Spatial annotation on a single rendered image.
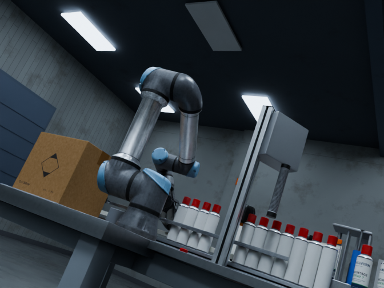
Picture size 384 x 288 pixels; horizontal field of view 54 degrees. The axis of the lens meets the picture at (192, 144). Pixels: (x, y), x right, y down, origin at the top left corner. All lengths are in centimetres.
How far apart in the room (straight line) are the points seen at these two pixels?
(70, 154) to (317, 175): 823
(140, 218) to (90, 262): 46
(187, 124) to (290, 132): 41
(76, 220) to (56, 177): 72
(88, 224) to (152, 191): 48
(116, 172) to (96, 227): 54
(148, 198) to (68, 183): 38
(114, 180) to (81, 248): 51
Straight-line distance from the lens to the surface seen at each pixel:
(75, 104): 1071
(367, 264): 144
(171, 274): 95
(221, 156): 1041
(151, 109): 143
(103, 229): 82
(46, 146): 171
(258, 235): 150
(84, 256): 86
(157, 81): 146
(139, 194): 130
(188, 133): 154
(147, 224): 128
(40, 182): 164
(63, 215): 91
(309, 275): 145
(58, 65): 1033
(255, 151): 147
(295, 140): 154
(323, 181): 937
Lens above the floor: 80
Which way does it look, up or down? 18 degrees up
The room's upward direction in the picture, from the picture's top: 21 degrees clockwise
